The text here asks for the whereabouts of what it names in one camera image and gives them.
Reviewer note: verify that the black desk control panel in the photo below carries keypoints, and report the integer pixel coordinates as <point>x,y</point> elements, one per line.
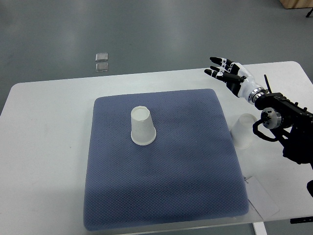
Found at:
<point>299,220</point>

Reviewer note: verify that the white paper cup on cushion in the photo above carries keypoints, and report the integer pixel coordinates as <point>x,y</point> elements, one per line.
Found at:
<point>143,131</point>

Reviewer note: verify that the upper metal floor plate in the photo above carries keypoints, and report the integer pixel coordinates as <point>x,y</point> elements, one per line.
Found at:
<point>101,56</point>

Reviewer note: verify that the white paper cup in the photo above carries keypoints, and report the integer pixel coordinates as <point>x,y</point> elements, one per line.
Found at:
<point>143,131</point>
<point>241,132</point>

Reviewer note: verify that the white table leg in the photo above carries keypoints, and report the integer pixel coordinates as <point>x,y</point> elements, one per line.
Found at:
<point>259,228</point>

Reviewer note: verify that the wooden furniture corner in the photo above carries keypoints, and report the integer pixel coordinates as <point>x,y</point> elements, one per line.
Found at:
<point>296,4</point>

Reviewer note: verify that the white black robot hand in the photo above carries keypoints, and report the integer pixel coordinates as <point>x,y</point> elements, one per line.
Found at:
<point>236,77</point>

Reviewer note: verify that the blue mesh cushion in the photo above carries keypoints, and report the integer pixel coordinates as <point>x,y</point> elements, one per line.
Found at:
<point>189,172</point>

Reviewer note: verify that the black tripod leg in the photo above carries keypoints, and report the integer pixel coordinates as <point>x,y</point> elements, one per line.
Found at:
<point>309,13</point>

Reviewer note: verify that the white paper tag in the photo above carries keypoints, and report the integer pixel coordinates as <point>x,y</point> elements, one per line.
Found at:
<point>260,199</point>

